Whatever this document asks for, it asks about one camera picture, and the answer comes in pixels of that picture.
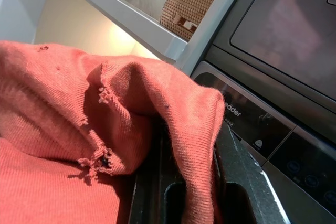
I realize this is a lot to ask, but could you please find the brown woven storage basket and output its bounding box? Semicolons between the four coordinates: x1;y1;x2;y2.
159;0;217;41

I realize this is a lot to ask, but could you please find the pale grey shelving unit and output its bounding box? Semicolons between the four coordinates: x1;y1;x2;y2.
52;0;254;76

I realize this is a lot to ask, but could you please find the orange-red garment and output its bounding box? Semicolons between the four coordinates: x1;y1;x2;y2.
0;40;225;224

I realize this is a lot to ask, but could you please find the grey washing machine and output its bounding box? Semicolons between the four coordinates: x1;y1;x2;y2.
191;0;336;224

